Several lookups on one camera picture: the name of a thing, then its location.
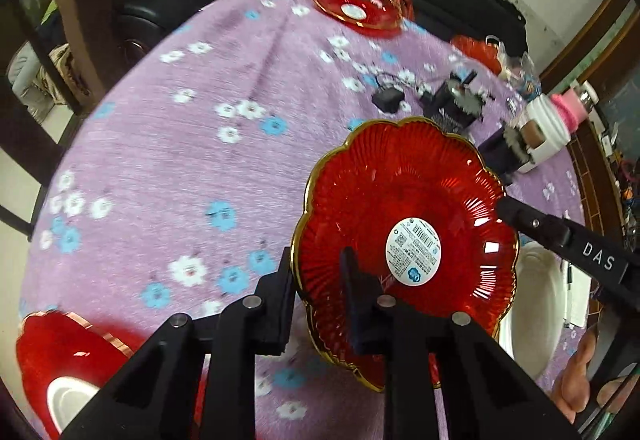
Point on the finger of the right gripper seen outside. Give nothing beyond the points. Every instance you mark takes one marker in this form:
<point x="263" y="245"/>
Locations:
<point x="547" y="230"/>

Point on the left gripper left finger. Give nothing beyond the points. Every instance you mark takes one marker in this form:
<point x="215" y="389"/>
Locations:
<point x="195" y="378"/>

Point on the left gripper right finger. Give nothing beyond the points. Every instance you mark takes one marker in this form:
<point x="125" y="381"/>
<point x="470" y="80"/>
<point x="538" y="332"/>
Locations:
<point x="445" y="378"/>

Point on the large red flower plate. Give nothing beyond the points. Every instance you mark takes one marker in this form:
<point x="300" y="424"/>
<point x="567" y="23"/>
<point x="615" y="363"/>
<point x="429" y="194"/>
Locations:
<point x="418" y="206"/>

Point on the right hand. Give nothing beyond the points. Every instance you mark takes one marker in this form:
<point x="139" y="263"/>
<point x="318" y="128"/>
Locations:
<point x="571" y="390"/>

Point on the white notepad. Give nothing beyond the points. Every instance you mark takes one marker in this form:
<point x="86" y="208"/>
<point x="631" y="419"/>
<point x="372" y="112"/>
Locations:
<point x="577" y="292"/>

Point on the black jar right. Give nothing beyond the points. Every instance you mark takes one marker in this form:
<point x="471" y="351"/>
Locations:
<point x="504" y="153"/>

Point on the black jar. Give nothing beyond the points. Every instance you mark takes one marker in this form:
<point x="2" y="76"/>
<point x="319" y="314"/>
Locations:
<point x="504" y="153"/>
<point x="455" y="106"/>

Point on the brown cork lid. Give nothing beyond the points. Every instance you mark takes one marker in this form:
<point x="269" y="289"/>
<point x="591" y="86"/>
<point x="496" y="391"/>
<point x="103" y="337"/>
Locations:
<point x="532" y="134"/>

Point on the white plastic jar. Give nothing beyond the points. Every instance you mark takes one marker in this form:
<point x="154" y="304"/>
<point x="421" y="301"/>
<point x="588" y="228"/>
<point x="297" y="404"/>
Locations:
<point x="547" y="117"/>

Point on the pink knitted bottle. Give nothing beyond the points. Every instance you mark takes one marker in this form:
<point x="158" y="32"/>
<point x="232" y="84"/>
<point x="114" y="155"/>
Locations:
<point x="575" y="104"/>

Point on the black jar left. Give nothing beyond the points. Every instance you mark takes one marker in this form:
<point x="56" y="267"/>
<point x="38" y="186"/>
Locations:
<point x="455" y="106"/>

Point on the black power adapter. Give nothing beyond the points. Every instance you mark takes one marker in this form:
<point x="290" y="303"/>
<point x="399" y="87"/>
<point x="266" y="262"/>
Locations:
<point x="388" y="99"/>

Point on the purple floral tablecloth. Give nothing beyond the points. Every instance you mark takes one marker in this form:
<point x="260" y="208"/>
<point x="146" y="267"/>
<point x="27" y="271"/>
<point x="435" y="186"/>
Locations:
<point x="184" y="186"/>

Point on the far red flower plate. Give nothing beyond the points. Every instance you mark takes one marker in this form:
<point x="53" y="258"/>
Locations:
<point x="363" y="14"/>

